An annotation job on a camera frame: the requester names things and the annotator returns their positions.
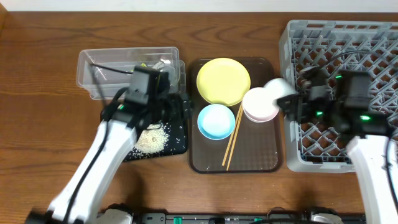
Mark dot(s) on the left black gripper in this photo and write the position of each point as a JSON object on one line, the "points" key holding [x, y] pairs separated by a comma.
{"points": [[179, 104]]}

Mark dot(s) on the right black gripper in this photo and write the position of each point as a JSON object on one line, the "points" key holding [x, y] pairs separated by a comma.
{"points": [[292, 106]]}

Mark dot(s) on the white green cup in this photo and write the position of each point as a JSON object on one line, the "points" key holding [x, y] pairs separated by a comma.
{"points": [[278, 88]]}

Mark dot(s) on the pile of white rice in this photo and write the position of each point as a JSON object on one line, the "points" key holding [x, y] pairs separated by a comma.
{"points": [[158, 140]]}

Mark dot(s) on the white tissue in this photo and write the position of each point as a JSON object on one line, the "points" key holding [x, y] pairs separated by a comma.
{"points": [[158, 66]]}

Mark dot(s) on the light blue bowl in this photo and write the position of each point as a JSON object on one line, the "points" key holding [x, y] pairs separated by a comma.
{"points": [[216, 122]]}

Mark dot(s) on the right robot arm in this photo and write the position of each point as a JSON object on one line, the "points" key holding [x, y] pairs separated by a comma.
{"points": [[369, 136]]}

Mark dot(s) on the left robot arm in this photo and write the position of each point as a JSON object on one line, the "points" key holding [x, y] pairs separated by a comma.
{"points": [[80, 200]]}

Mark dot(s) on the clear plastic waste bin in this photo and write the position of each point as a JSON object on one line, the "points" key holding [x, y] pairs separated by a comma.
{"points": [[112, 68]]}

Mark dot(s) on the grey plastic dishwasher rack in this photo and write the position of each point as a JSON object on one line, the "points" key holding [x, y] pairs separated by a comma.
{"points": [[336, 45]]}

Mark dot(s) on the black plastic tray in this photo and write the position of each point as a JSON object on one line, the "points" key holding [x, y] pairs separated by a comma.
{"points": [[179, 129]]}

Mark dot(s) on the pink round bowl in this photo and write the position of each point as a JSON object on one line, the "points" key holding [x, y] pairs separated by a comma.
{"points": [[258, 105]]}

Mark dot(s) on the wooden chopstick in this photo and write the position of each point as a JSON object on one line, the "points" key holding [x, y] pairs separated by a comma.
{"points": [[234, 136], [226, 155]]}

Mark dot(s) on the yellow round plate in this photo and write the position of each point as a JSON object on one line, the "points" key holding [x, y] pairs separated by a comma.
{"points": [[223, 81]]}

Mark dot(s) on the brown plastic serving tray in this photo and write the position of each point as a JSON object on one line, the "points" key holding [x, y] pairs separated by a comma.
{"points": [[258, 146]]}

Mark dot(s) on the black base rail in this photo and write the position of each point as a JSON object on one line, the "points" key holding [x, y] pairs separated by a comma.
{"points": [[271, 217]]}

